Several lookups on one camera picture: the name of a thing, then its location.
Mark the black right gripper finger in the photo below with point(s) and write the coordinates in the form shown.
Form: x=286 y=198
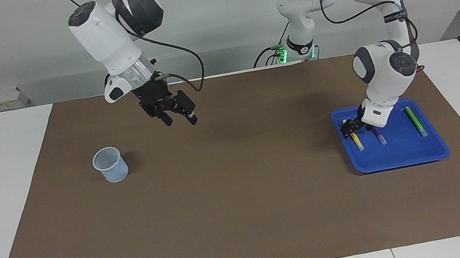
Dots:
x=165 y=117
x=187 y=108

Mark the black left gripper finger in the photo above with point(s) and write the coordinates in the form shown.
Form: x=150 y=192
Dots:
x=368 y=129
x=347 y=128

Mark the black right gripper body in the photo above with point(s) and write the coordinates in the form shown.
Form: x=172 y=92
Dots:
x=155 y=97

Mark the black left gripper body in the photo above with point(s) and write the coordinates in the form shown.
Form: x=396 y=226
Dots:
x=361 y=121

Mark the purple marker pen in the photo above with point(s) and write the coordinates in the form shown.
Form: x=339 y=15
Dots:
x=380 y=138

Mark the yellow marker pen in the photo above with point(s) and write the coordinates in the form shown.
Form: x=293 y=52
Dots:
x=358 y=143

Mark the green marker pen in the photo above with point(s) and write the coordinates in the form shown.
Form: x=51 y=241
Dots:
x=414 y=120

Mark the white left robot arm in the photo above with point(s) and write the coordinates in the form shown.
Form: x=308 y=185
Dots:
x=382 y=72

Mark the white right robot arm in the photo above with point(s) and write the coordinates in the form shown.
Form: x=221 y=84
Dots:
x=105 y=38

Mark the blue plastic tray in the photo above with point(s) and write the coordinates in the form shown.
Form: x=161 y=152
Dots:
x=400 y=153

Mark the translucent plastic cup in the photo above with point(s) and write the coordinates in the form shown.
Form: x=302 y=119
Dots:
x=116 y=172

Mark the green lit base connector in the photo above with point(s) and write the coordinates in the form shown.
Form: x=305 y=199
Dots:
x=282 y=54

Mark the brown table mat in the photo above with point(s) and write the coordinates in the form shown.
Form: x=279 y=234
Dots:
x=243 y=214

